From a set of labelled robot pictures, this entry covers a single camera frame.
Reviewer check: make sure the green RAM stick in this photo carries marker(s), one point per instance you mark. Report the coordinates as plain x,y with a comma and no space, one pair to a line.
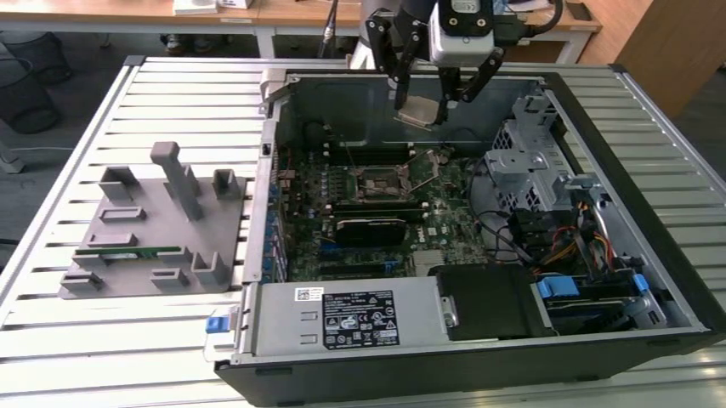
156,251

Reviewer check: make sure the RAM slot white latches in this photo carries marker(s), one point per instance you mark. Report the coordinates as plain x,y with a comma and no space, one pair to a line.
376,208
368,155
376,217
368,145

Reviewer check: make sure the black plastic air shroud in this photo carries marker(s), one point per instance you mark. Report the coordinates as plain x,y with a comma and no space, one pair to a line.
487,297

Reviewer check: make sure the blue disk carrier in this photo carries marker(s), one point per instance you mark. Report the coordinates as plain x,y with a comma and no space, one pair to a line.
556,290

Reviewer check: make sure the silver metal drive cage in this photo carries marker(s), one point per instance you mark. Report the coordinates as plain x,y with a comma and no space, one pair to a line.
512,170

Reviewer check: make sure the dark shoe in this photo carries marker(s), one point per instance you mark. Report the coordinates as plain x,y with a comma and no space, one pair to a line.
175,43
208,42

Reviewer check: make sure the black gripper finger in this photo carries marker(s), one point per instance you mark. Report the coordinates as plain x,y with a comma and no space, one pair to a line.
448,108
402,95

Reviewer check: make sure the silver disk bay frame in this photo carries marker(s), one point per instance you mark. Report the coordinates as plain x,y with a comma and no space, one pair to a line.
610,221

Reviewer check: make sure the black expansion slot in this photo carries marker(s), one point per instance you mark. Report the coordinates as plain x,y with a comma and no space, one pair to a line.
351,269

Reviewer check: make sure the wooden desk white frame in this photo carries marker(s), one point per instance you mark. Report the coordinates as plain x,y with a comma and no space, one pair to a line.
113,17
575,25

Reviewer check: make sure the black PC case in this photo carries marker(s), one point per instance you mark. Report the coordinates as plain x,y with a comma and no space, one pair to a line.
454,378

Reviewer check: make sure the grey power supply unit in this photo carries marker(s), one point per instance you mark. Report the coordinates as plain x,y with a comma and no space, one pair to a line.
277,314

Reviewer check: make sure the black round bin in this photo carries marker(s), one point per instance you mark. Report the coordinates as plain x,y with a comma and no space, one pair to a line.
25,102

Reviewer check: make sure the blue plastic case latch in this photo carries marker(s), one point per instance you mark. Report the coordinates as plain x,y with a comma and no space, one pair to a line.
216,325

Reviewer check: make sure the green motherboard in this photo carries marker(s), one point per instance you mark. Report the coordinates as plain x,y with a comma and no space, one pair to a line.
454,251

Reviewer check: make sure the silver chipset heatsink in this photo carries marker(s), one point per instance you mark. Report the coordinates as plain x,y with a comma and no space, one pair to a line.
430,260

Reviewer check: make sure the black mesh waste bin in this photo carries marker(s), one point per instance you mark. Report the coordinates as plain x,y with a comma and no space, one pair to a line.
40,55

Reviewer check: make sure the CPU socket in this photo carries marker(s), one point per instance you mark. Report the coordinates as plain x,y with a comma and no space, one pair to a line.
376,187

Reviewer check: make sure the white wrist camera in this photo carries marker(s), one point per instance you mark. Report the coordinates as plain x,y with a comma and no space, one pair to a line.
462,47

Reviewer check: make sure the silver CPU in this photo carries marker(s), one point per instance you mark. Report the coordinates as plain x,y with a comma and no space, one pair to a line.
418,111

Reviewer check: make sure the small white box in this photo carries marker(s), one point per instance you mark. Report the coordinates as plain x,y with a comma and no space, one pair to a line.
233,3

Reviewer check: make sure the grey parts rack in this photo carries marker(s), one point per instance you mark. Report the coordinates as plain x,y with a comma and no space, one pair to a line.
169,242

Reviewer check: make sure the grey metal foot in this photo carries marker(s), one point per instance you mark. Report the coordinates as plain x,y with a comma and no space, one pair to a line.
11,159

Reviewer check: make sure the white cardboard box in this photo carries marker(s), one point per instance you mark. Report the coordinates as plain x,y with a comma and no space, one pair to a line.
195,6

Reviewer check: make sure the black phone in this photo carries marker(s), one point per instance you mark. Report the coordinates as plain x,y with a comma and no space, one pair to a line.
579,11

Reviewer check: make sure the wooden cabinet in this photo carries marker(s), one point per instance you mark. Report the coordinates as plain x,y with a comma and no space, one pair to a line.
669,51

